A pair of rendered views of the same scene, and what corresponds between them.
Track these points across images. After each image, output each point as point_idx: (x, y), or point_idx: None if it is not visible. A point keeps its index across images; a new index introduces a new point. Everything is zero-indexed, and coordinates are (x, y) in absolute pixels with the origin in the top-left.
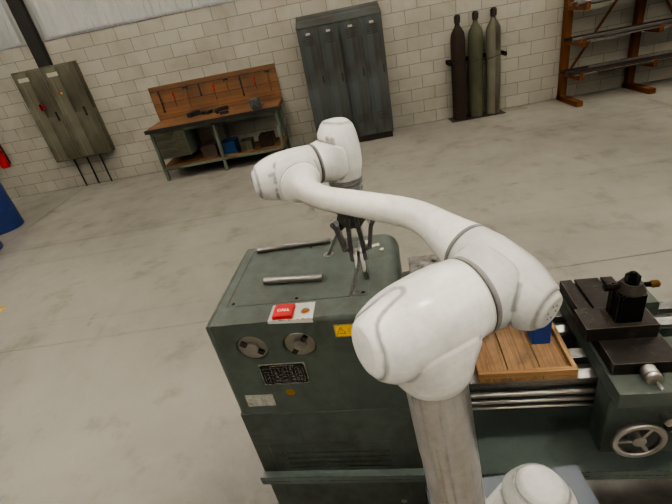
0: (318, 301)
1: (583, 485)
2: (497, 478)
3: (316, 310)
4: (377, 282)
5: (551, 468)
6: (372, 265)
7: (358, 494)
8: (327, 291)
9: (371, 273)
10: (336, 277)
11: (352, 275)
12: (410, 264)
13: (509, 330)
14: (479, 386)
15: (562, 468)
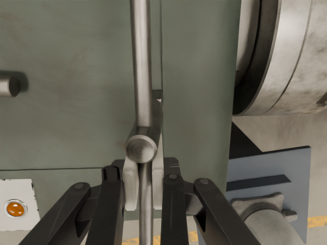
0: (38, 178)
1: (306, 163)
2: (246, 159)
3: (44, 207)
4: (185, 119)
5: (291, 150)
6: (169, 24)
7: None
8: (50, 141)
9: (167, 72)
10: (60, 77)
11: (109, 73)
12: (282, 13)
13: None
14: None
15: (299, 150)
